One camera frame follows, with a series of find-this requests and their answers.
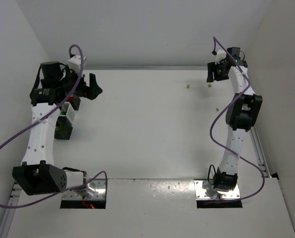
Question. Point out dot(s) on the metal base plate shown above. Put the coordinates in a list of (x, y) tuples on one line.
[(204, 191), (93, 191)]

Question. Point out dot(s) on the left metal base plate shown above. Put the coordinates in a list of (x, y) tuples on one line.
[(93, 191)]

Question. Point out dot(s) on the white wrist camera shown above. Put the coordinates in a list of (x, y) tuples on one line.
[(74, 63), (219, 55)]

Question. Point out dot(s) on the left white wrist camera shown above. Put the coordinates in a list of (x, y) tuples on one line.
[(74, 63)]

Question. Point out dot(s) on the white slotted container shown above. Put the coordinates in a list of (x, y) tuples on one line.
[(70, 112)]

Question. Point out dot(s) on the black slotted container near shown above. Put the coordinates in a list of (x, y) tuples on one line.
[(68, 129)]

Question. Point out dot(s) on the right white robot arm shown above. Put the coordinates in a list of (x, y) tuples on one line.
[(241, 115)]

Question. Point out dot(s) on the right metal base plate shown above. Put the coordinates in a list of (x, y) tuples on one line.
[(204, 191)]

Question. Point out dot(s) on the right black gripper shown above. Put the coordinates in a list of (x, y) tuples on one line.
[(212, 70)]

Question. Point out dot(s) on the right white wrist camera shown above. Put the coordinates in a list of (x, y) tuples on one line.
[(219, 55)]

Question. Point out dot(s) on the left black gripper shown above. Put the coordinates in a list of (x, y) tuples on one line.
[(87, 87)]

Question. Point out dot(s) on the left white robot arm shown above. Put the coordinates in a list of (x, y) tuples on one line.
[(55, 99)]

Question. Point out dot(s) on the black slotted container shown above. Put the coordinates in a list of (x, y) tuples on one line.
[(68, 129), (75, 102)]

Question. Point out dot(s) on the black slotted container far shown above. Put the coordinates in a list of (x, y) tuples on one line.
[(75, 102)]

